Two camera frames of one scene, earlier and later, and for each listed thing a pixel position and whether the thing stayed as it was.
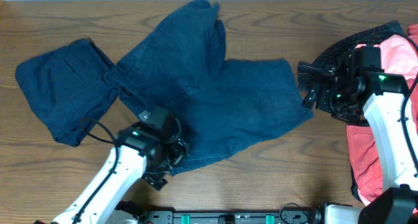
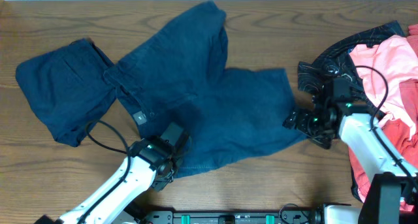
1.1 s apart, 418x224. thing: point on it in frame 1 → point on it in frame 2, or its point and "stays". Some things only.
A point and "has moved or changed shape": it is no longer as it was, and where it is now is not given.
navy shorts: (179, 64) has moved or changed shape
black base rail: (169, 217) stays
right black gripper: (326, 91) → (323, 141)
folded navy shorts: (67, 85) stays
